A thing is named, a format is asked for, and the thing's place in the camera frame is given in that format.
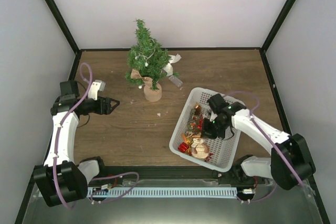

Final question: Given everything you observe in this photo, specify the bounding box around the burlap bow ornament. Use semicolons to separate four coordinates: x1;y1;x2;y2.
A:
130;69;153;88

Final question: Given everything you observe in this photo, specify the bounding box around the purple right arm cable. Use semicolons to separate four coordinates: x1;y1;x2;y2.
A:
223;91;304;203

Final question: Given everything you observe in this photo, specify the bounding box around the white ribbon bow ornament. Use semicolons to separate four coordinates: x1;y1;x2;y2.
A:
163;54;182;77

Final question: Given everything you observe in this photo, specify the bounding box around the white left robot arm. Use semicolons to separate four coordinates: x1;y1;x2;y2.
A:
33;80;120;207

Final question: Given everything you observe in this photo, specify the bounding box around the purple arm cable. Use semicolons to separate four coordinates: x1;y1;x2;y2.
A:
52;62;140;209
223;91;304;203

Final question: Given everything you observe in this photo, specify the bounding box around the clear battery box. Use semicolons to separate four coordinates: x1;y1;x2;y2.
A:
169;75;183;87

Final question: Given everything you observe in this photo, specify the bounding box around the white ball light string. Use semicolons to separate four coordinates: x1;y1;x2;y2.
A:
133;39;158;89

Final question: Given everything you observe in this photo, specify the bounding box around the light blue cable duct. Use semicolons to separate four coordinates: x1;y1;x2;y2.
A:
87;187;237;199

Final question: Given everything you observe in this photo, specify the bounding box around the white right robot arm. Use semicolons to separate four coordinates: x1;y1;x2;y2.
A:
202;93;316;190

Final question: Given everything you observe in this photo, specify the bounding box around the small green christmas tree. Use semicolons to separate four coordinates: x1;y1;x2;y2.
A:
125;19;170;102

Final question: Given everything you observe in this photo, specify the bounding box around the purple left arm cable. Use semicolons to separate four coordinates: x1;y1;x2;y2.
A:
52;62;140;209

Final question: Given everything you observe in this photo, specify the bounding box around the wooden snowman ornament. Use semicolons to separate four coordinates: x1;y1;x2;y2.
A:
191;137;209;159

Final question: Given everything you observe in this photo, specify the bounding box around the red foil gift ornament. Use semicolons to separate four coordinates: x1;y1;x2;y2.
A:
178;143;190;153

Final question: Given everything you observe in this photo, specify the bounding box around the white perforated plastic basket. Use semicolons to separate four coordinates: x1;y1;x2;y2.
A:
169;87;241;173

